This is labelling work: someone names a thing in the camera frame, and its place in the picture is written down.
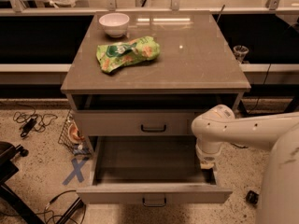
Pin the black stand with cable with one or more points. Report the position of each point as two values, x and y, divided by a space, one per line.
74 213

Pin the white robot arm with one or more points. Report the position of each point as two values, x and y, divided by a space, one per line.
278 201

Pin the grey drawer cabinet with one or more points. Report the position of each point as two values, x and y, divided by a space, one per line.
194 59

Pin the grey top drawer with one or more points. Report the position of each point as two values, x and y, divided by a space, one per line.
149 114

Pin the black power adapter with cable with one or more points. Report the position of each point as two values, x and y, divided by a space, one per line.
31 121

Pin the green chip bag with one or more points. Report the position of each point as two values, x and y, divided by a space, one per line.
121 54

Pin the clear glass cup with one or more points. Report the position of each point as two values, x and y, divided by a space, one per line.
240 52

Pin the black table leg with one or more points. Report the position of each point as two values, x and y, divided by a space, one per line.
242 109

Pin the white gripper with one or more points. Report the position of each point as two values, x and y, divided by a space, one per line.
206 158

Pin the wire basket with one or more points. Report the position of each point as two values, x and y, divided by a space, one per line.
71 139

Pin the grey drawer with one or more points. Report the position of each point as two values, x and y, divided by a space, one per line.
150 170
149 114

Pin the blue tape cross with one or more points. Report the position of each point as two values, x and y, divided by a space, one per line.
76 172

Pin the white bowl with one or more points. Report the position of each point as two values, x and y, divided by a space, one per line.
114 24

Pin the black chair leg with caster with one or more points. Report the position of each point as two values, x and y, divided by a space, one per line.
252 197

